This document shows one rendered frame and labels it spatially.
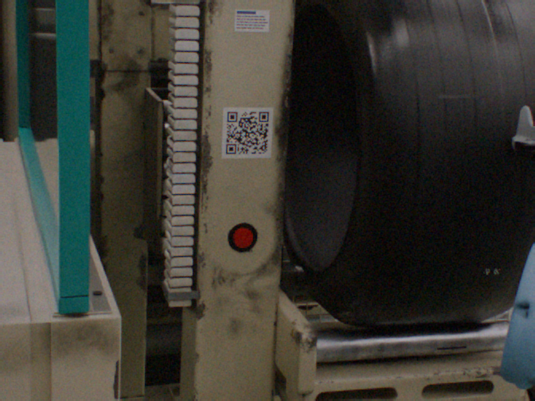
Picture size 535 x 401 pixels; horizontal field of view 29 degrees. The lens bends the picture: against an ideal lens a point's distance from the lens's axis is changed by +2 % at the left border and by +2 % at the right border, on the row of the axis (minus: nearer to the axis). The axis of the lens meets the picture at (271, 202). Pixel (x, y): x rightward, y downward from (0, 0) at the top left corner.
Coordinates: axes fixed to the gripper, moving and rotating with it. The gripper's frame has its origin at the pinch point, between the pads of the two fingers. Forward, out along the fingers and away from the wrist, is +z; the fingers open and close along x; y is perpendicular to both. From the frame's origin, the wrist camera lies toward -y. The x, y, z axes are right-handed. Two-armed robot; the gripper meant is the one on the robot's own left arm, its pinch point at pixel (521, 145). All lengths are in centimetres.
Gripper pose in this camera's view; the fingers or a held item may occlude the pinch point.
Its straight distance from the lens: 140.8
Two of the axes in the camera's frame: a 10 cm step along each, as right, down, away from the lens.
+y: 0.1, -9.9, -1.6
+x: -9.6, 0.4, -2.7
